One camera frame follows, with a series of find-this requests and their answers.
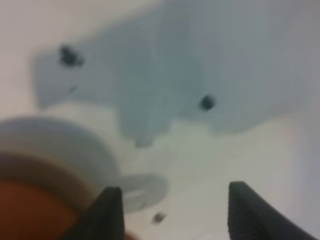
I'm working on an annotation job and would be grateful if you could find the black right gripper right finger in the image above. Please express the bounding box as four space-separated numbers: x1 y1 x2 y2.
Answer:
227 181 315 240

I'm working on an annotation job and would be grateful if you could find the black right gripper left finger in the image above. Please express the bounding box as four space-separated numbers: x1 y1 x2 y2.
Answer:
63 187 125 240

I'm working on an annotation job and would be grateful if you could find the brown clay teapot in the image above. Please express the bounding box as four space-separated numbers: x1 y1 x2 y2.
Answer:
0 180 134 240

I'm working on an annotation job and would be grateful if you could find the white teacup centre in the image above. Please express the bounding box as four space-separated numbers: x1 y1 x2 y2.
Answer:
0 117 169 213

